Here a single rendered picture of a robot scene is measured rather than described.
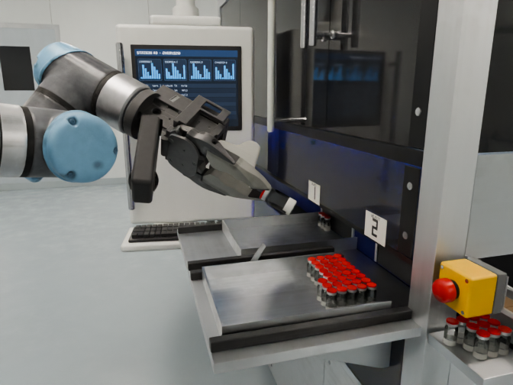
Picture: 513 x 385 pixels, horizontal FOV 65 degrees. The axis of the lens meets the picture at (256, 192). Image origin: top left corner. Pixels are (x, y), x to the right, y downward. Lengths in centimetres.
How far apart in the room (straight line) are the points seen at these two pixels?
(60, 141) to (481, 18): 64
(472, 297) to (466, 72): 36
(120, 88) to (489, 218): 66
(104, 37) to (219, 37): 465
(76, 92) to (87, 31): 561
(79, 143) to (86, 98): 16
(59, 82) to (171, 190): 108
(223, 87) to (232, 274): 82
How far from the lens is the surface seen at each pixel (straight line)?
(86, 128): 45
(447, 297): 74
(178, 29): 160
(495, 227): 87
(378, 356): 98
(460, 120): 76
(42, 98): 61
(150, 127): 55
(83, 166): 46
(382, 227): 92
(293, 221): 138
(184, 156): 55
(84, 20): 623
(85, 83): 60
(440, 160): 76
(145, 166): 50
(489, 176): 82
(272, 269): 102
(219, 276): 99
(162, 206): 165
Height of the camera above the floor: 132
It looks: 14 degrees down
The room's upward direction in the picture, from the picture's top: straight up
